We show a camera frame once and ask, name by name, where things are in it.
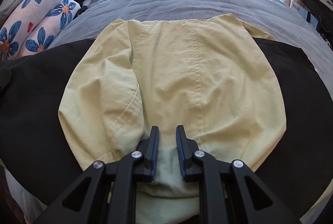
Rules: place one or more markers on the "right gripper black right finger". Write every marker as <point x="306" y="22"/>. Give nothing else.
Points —
<point x="228" y="192"/>

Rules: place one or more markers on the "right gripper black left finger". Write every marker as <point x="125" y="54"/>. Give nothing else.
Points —
<point x="106" y="193"/>

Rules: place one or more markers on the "black and cream jacket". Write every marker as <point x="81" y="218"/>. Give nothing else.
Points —
<point x="237" y="91"/>

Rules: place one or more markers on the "blue floral pillow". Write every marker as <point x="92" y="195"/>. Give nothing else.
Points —
<point x="21" y="22"/>
<point x="48" y="29"/>

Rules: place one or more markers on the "grey plush bed blanket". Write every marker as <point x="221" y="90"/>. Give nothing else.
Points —
<point x="273" y="16"/>

